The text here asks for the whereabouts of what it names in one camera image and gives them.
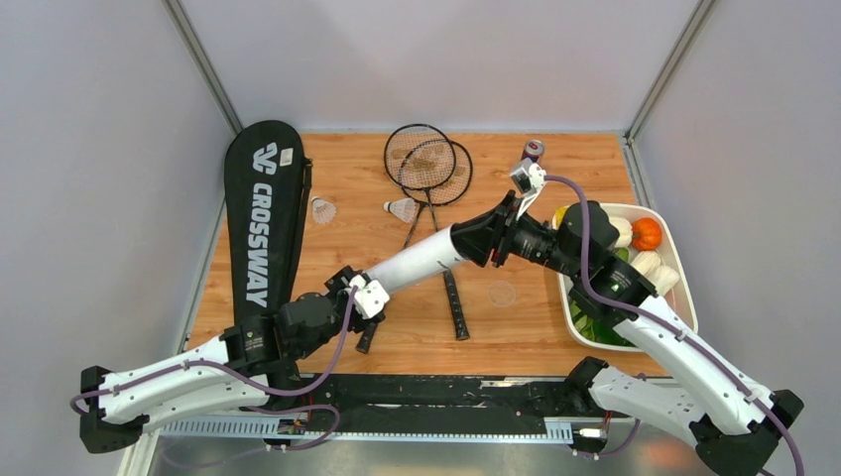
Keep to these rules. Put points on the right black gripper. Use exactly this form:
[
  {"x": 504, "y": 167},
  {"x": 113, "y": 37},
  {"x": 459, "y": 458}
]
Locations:
[{"x": 474, "y": 237}]

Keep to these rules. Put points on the red blue drink can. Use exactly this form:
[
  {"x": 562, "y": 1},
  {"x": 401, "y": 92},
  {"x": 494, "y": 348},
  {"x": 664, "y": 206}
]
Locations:
[{"x": 533, "y": 150}]

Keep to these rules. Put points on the white shuttlecock tube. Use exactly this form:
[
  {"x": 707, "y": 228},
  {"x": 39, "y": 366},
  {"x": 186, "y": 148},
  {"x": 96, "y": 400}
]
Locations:
[{"x": 427, "y": 258}]

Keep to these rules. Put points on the black badminton racket rear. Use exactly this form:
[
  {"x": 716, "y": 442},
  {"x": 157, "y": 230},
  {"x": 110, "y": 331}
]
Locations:
[{"x": 434, "y": 174}]

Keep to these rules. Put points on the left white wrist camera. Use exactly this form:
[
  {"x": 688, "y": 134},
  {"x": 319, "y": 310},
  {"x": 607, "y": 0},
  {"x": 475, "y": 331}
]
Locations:
[{"x": 369, "y": 297}]

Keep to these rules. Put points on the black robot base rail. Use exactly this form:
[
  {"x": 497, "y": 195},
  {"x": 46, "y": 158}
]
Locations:
[{"x": 429, "y": 406}]

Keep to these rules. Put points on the white green bok choy toy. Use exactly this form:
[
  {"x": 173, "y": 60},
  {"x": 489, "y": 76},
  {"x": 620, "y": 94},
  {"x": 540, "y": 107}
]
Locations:
[{"x": 664, "y": 278}]

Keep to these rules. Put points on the green leaf vegetable toy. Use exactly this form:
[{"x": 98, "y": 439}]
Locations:
[{"x": 592, "y": 329}]

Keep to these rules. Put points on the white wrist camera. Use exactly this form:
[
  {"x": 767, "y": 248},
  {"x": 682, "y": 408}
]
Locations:
[
  {"x": 369, "y": 297},
  {"x": 529, "y": 179}
]

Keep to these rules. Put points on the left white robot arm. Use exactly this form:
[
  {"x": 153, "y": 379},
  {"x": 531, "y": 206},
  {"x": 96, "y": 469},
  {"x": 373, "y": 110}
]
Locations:
[{"x": 250, "y": 365}]

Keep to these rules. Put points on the black badminton racket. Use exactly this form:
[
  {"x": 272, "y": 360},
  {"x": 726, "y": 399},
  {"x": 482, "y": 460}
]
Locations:
[
  {"x": 434, "y": 174},
  {"x": 405, "y": 137}
]

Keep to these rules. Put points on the small orange pumpkin toy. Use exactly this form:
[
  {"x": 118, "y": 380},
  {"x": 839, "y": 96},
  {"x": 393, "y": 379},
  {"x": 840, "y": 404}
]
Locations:
[{"x": 646, "y": 234}]

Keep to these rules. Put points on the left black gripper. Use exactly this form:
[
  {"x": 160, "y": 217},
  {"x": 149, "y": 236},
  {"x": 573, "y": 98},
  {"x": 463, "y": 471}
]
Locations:
[{"x": 339, "y": 284}]

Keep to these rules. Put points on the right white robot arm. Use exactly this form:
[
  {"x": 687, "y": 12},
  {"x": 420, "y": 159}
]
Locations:
[{"x": 733, "y": 423}]

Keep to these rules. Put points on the black badminton racket front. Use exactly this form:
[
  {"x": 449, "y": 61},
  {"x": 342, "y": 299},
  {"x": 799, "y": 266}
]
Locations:
[{"x": 405, "y": 137}]

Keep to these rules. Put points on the white plastic basin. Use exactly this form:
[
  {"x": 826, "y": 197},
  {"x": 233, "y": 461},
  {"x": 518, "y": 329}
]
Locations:
[{"x": 679, "y": 297}]

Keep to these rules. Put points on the clear plastic tube lid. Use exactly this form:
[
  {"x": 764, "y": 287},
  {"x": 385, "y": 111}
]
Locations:
[{"x": 502, "y": 294}]

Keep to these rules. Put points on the black Crossway racket bag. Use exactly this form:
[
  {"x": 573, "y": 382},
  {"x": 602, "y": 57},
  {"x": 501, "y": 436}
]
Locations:
[{"x": 267, "y": 180}]

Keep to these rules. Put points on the white shuttlecock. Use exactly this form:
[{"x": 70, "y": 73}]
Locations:
[
  {"x": 404, "y": 209},
  {"x": 322, "y": 210}
]

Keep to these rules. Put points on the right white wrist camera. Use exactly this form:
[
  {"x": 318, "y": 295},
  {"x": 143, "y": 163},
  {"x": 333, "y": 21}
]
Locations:
[{"x": 529, "y": 179}]

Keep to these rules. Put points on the yellow napa cabbage toy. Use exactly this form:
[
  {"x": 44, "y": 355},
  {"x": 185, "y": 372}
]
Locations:
[{"x": 618, "y": 218}]

